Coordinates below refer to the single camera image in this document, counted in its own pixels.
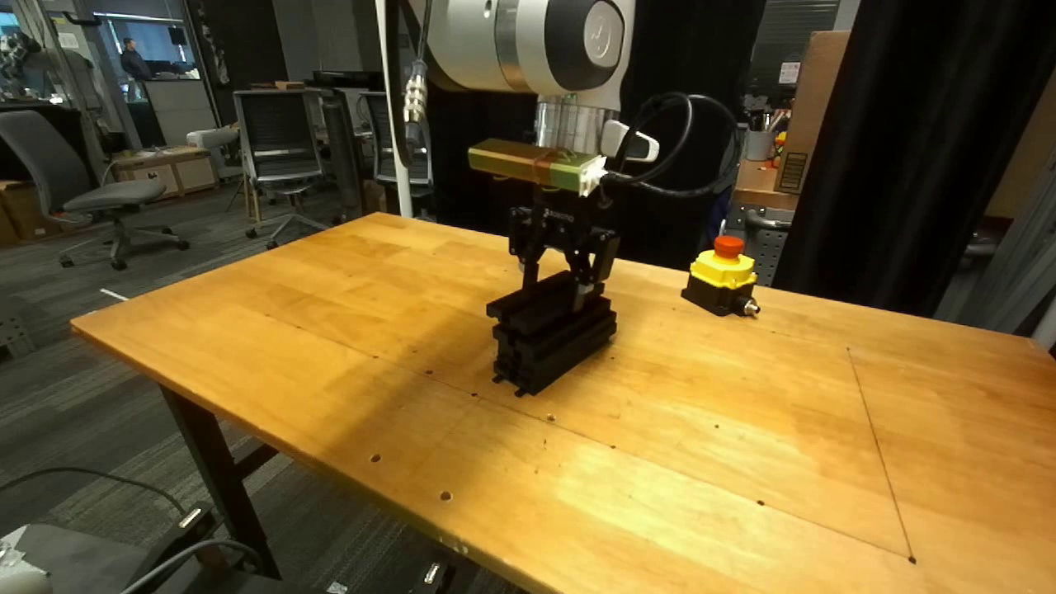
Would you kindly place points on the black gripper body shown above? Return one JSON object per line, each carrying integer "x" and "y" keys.
{"x": 561, "y": 224}

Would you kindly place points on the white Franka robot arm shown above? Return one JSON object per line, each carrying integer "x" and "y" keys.
{"x": 515, "y": 42}

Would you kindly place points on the yellow emergency stop button box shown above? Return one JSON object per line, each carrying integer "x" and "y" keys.
{"x": 722, "y": 269}

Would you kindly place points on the wide black curtain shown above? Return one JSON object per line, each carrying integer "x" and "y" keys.
{"x": 682, "y": 67}

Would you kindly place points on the white cup with pens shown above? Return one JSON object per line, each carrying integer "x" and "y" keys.
{"x": 757, "y": 138}

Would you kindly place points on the tall cardboard box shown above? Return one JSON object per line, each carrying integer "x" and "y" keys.
{"x": 816, "y": 111}

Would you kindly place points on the grey framed mesh chair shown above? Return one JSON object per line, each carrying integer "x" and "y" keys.
{"x": 283, "y": 137}

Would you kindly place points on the narrow black curtain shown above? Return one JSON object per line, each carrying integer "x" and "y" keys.
{"x": 912, "y": 143}

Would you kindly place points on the black metal table leg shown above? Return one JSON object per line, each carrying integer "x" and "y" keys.
{"x": 219, "y": 474}

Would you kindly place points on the grey mesh office chair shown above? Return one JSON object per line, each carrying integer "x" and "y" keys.
{"x": 86, "y": 192}

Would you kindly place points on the white plastic object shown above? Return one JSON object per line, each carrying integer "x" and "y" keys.
{"x": 20, "y": 565}

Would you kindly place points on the amber wrist camera box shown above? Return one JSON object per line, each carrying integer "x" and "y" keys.
{"x": 541, "y": 167}

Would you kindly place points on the white vertical frame post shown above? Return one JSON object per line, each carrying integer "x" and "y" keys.
{"x": 391, "y": 111}

